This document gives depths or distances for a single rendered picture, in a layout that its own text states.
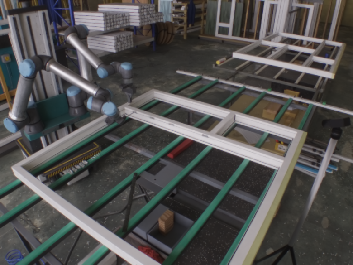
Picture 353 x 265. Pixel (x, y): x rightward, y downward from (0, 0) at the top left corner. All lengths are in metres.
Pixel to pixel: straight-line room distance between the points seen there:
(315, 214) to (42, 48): 3.05
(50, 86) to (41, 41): 0.45
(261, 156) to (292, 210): 1.12
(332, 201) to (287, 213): 0.56
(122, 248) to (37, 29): 2.07
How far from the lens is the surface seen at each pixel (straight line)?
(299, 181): 3.15
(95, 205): 1.51
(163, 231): 1.63
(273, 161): 1.78
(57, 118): 2.79
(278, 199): 1.48
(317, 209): 2.92
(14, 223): 1.66
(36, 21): 2.67
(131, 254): 1.20
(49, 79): 2.79
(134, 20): 6.59
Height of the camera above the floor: 1.94
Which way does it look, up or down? 32 degrees down
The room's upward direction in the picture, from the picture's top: straight up
